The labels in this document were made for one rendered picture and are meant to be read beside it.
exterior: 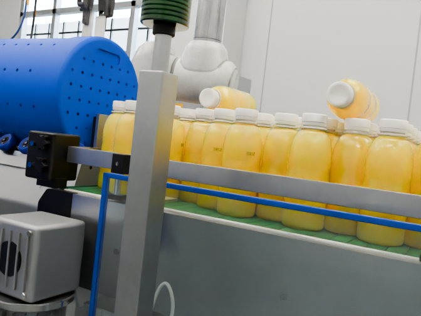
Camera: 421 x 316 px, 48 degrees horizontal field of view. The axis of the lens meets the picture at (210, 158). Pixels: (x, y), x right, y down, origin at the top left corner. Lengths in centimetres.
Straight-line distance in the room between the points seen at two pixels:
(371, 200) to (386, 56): 300
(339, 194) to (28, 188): 71
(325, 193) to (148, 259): 26
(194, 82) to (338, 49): 226
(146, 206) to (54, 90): 52
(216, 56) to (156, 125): 106
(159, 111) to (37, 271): 33
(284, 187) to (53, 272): 39
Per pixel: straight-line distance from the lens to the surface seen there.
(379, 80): 362
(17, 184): 117
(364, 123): 77
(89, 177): 107
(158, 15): 62
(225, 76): 163
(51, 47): 116
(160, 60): 63
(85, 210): 88
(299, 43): 390
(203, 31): 169
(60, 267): 83
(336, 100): 76
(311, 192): 69
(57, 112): 108
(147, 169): 61
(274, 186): 71
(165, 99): 61
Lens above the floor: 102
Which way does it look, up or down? 2 degrees down
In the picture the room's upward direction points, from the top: 6 degrees clockwise
